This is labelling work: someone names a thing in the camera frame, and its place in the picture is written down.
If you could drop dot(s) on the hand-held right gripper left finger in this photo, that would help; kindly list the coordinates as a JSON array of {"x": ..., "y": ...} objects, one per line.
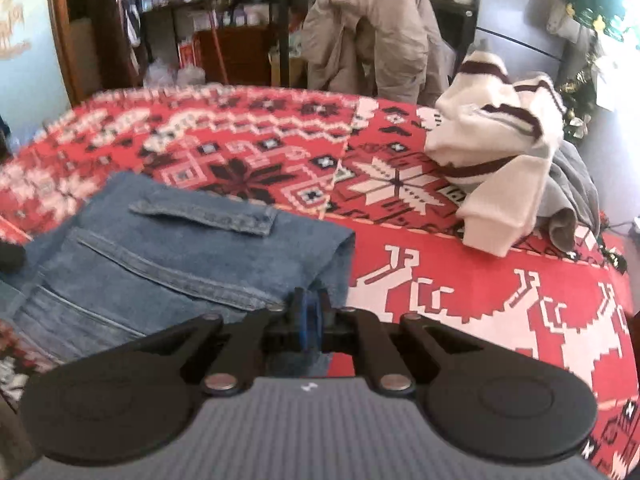
[{"x": 300, "y": 320}]

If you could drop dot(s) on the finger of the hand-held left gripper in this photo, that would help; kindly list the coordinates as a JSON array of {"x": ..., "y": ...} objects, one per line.
[{"x": 11, "y": 256}]

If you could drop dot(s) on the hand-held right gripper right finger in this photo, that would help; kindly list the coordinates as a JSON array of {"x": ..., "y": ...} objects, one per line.
[{"x": 317, "y": 320}]

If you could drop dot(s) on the blue denim shorts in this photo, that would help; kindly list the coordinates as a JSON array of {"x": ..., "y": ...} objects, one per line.
[{"x": 175, "y": 260}]

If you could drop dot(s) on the dark blue cloth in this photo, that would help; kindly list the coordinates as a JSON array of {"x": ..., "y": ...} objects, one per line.
[{"x": 5, "y": 135}]

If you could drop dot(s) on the red patterned blanket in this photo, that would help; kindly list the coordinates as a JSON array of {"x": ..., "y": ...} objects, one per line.
[{"x": 450, "y": 310}]

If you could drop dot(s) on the white plastic bag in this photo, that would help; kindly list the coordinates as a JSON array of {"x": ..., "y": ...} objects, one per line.
[
  {"x": 159, "y": 74},
  {"x": 190, "y": 75}
]

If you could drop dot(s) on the white striped sweater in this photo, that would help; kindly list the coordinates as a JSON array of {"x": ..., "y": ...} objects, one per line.
[{"x": 495, "y": 150}]

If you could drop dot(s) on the red printed box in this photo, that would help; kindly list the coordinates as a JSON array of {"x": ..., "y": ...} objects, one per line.
[{"x": 188, "y": 52}]

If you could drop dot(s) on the wooden drawer cabinet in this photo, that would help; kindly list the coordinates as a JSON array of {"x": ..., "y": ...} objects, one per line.
[{"x": 245, "y": 55}]

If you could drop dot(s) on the red broom stick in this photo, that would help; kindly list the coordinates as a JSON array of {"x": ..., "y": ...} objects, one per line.
[{"x": 220, "y": 50}]

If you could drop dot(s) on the black desk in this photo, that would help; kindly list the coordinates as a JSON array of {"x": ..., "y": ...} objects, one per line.
[{"x": 285, "y": 35}]

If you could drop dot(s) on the grey garment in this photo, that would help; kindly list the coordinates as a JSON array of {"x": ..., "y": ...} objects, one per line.
[{"x": 575, "y": 185}]

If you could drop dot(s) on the beige jacket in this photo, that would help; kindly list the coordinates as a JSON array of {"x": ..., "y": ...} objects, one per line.
[{"x": 375, "y": 35}]

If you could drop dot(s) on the decorated Christmas tree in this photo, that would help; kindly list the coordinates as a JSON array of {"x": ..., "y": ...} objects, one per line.
[{"x": 582, "y": 95}]

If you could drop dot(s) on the silver refrigerator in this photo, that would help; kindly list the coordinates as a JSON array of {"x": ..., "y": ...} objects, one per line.
[{"x": 520, "y": 15}]

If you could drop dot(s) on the white hanging stocking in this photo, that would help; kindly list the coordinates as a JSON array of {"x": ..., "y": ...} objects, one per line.
[{"x": 561, "y": 17}]

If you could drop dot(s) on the wooden door frame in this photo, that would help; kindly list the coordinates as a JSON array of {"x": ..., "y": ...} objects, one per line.
[{"x": 65, "y": 35}]

